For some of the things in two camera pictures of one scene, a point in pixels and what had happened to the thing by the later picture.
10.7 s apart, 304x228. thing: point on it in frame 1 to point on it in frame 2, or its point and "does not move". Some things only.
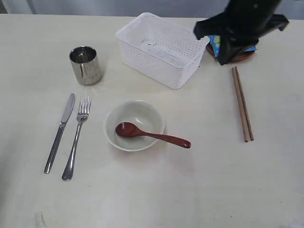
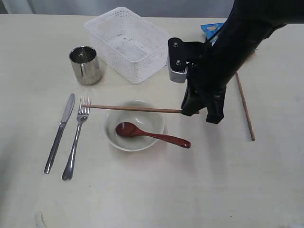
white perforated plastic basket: x=166 y=51 to x=131 y=45
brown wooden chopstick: x=246 y=137 to x=141 y=109
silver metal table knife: x=59 y=133 does not move
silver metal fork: x=83 y=111 does not move
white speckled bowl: x=145 y=115 does not move
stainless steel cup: x=86 y=64 does not move
